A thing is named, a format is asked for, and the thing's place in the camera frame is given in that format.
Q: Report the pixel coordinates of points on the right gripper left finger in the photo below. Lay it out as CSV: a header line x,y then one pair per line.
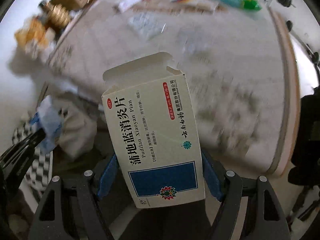
x,y
69,208

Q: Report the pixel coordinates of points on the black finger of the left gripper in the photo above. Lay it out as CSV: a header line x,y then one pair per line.
x,y
16,160

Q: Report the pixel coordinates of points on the blue white plastic wrapper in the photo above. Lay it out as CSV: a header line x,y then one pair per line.
x,y
47,118

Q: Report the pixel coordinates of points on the white blue Pudilan medicine box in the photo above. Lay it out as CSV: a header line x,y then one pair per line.
x,y
153,130

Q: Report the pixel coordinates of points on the checkered black white cloth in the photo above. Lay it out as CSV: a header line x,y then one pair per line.
x,y
39,172

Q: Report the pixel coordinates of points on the beige cloth bag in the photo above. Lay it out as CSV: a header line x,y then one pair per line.
x,y
79,126

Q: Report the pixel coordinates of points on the yellow snack bag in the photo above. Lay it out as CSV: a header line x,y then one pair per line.
x,y
33,37

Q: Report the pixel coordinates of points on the silver pill blister pack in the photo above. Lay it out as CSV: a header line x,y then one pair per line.
x,y
146,25

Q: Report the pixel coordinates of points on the long white toothpaste box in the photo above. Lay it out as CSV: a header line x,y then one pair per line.
x,y
125,5

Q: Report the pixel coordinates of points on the barbell weight rack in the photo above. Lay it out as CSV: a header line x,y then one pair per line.
x,y
313,55

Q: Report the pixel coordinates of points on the white flat medicine box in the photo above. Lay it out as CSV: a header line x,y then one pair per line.
x,y
206,5

